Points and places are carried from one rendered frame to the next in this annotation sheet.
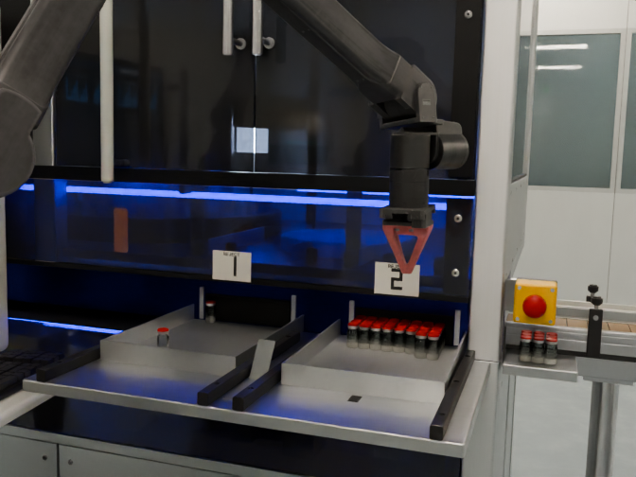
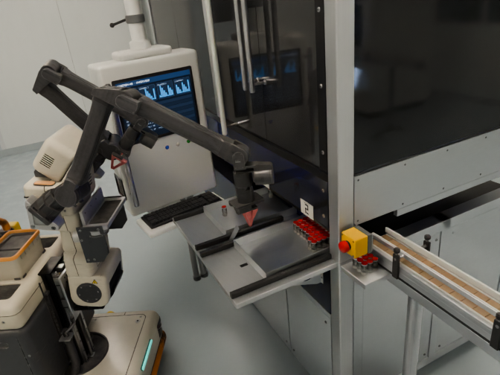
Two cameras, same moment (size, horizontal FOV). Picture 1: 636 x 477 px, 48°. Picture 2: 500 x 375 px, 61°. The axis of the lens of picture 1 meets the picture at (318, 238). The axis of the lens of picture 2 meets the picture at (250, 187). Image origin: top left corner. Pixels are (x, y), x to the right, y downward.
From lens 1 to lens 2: 122 cm
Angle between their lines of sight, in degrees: 49
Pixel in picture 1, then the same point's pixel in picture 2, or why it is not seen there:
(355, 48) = (199, 141)
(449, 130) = (262, 168)
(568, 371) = (361, 282)
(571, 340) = (388, 264)
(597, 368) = (398, 284)
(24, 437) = not seen: hidden behind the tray
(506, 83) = (335, 129)
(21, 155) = (72, 196)
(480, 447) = (335, 297)
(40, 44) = (77, 162)
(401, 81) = (224, 153)
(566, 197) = not seen: outside the picture
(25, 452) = not seen: hidden behind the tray
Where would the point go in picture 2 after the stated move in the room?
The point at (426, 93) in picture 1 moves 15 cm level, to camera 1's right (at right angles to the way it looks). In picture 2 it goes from (237, 157) to (274, 167)
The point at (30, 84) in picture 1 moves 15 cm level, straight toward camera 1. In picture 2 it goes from (76, 174) to (39, 195)
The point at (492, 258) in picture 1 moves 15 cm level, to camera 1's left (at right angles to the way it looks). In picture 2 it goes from (335, 215) to (300, 203)
